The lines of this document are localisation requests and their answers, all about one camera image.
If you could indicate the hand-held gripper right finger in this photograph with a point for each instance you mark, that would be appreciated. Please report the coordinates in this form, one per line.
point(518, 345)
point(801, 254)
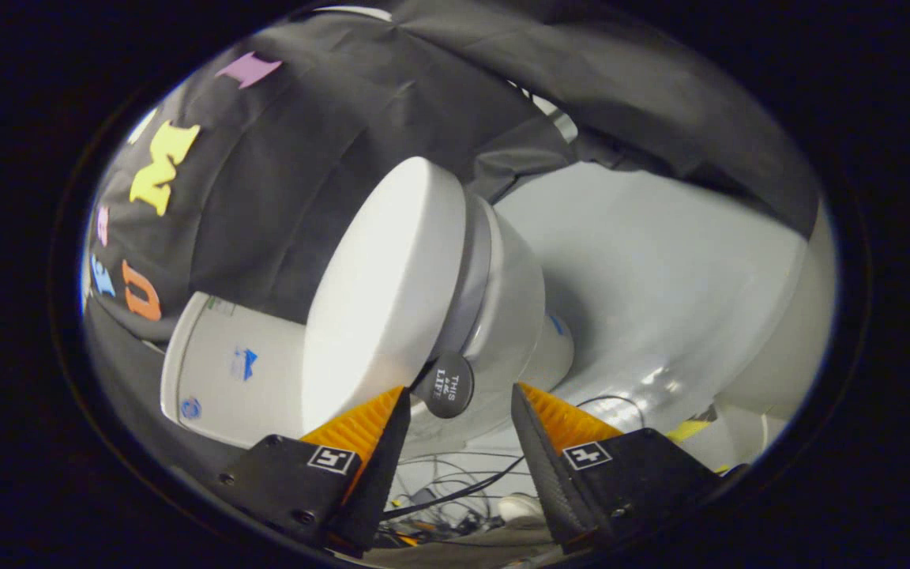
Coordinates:
point(550, 482)

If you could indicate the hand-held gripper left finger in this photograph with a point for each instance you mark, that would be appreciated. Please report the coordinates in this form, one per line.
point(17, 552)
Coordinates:
point(384, 482)

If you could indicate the white toilet lid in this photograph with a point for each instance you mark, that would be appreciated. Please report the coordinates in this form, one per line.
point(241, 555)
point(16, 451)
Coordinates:
point(384, 292)

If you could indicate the white toilet with tank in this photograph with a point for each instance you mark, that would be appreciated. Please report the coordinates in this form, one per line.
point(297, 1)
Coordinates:
point(226, 371)

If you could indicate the small white round object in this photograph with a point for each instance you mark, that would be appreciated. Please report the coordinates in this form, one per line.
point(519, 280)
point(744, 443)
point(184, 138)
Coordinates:
point(518, 507)

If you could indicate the small yellow item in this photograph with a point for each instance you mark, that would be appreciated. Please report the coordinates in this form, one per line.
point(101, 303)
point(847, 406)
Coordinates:
point(688, 430)

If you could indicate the black backdrop cloth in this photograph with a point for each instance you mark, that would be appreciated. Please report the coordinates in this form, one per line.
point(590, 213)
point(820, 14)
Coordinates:
point(281, 174)

